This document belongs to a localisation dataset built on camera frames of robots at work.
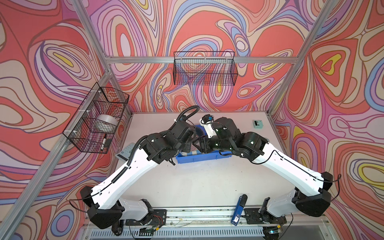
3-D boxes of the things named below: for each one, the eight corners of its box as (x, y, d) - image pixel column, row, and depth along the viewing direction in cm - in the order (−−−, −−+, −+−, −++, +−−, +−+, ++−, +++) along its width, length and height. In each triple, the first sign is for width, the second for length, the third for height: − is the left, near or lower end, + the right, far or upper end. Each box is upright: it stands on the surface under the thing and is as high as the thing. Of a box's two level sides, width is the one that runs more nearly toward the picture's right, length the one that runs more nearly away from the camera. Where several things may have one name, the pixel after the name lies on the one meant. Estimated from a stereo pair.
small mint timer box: (254, 128, 113) (255, 125, 110) (252, 122, 116) (253, 119, 114) (262, 128, 113) (263, 125, 110) (260, 122, 116) (261, 119, 114)
